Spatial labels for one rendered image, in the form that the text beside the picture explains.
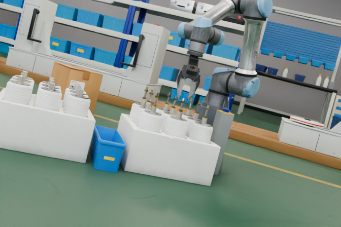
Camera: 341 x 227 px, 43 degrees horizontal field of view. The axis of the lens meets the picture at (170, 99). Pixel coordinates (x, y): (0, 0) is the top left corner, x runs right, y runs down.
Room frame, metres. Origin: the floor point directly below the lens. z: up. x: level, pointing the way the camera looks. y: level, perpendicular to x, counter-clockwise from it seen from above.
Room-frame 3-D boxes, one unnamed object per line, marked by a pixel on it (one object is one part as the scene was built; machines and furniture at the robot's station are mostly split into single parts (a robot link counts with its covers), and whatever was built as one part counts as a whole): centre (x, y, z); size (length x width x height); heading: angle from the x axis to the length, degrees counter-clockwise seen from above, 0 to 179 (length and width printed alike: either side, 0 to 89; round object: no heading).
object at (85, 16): (7.12, 1.55, 0.90); 0.50 x 0.38 x 0.21; 169
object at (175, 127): (1.87, -0.06, 0.16); 0.10 x 0.10 x 0.18
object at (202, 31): (1.89, -0.06, 0.65); 0.09 x 0.08 x 0.11; 144
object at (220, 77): (2.38, -0.25, 0.47); 0.13 x 0.12 x 0.14; 54
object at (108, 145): (1.82, 0.21, 0.06); 0.30 x 0.11 x 0.12; 16
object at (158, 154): (1.99, -0.02, 0.09); 0.39 x 0.39 x 0.18; 16
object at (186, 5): (6.82, 0.15, 1.42); 0.42 x 0.37 x 0.20; 166
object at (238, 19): (6.65, -0.62, 1.41); 0.42 x 0.34 x 0.17; 170
